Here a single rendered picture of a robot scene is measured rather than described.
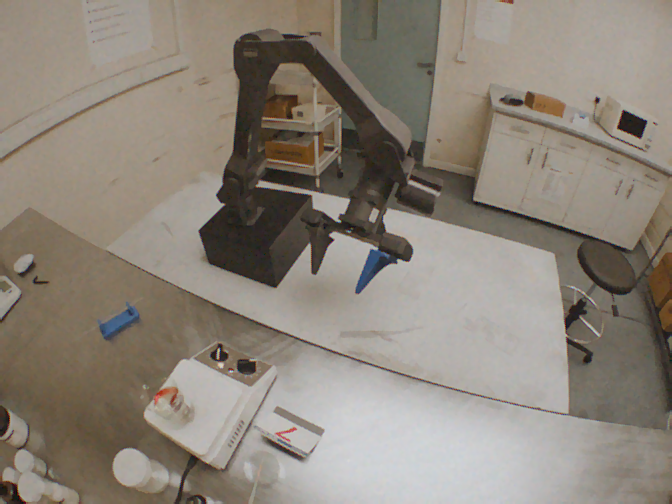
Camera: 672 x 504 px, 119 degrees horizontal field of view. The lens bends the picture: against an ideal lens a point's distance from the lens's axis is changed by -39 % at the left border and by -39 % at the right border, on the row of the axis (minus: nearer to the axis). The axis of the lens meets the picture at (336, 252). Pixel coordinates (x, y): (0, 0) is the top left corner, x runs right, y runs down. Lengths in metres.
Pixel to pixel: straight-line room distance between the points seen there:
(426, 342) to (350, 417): 0.21
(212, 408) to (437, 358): 0.39
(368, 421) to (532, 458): 0.29
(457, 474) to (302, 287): 0.47
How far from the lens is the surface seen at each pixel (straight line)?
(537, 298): 0.81
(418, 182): 0.51
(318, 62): 0.47
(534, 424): 0.63
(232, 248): 0.69
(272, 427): 0.52
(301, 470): 0.52
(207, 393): 0.49
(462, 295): 0.72
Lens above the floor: 1.41
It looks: 42 degrees down
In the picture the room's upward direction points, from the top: straight up
